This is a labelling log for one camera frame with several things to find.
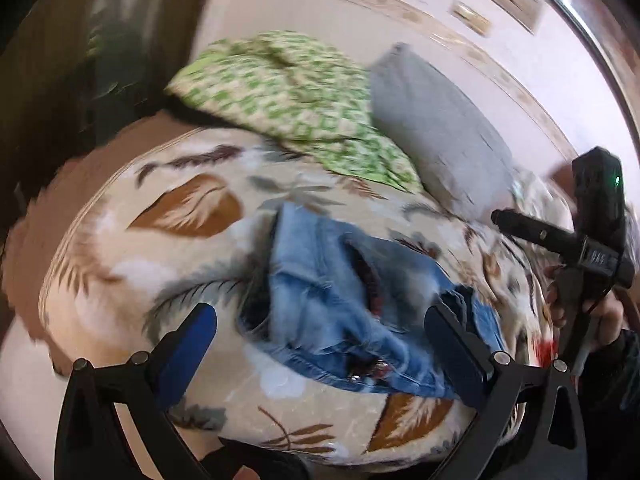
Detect large framed picture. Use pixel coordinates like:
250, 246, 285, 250
550, 0, 640, 126

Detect dark wooden wardrobe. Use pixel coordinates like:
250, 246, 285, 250
0, 0, 216, 246

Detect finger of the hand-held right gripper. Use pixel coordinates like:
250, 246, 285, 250
491, 209, 583, 264

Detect blue denim pants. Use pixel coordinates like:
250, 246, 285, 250
237, 202, 506, 401

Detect person's right forearm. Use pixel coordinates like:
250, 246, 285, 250
580, 329, 640, 413

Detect green checkered blanket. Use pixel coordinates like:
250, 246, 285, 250
165, 30, 426, 193

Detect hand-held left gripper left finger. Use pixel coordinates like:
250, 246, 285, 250
54, 302, 218, 480

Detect person's right hand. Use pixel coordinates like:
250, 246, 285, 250
544, 264, 627, 347

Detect leaf print blanket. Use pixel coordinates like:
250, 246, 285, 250
37, 127, 576, 468

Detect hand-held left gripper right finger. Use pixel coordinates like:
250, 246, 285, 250
424, 304, 588, 480

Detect grey quilted pillow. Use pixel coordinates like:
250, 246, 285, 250
369, 42, 518, 221

